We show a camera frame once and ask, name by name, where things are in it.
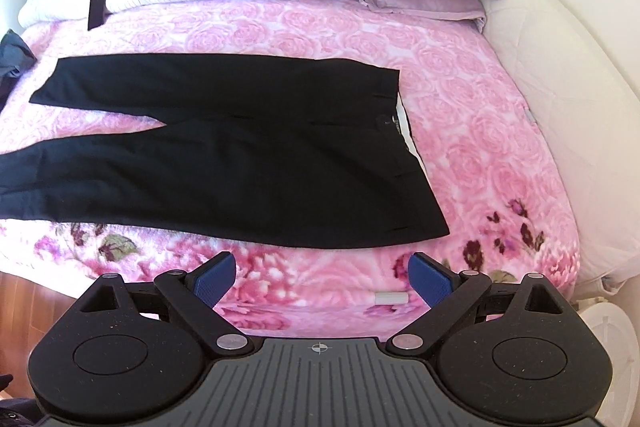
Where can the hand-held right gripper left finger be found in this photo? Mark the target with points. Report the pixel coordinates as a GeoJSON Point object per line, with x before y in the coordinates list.
{"type": "Point", "coordinates": [217, 277]}

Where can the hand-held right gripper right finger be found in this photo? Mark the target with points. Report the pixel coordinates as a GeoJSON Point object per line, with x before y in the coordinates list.
{"type": "Point", "coordinates": [425, 277]}

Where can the black pants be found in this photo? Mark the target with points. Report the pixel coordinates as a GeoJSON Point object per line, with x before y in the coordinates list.
{"type": "Point", "coordinates": [225, 147]}

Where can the white blanket label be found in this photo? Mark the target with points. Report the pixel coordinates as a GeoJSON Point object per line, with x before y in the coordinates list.
{"type": "Point", "coordinates": [389, 297]}

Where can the pink floral blanket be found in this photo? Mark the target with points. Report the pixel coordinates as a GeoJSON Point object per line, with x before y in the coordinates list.
{"type": "Point", "coordinates": [475, 132]}

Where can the white round plastic object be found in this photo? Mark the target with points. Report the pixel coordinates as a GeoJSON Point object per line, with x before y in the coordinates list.
{"type": "Point", "coordinates": [607, 332]}

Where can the dark cloth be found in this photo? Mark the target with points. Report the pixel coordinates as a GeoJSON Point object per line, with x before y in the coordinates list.
{"type": "Point", "coordinates": [12, 412]}

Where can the black cloth strip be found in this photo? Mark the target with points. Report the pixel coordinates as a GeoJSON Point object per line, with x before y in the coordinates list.
{"type": "Point", "coordinates": [97, 9]}

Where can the grey garment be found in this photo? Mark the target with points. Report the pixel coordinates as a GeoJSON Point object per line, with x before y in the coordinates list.
{"type": "Point", "coordinates": [12, 52]}

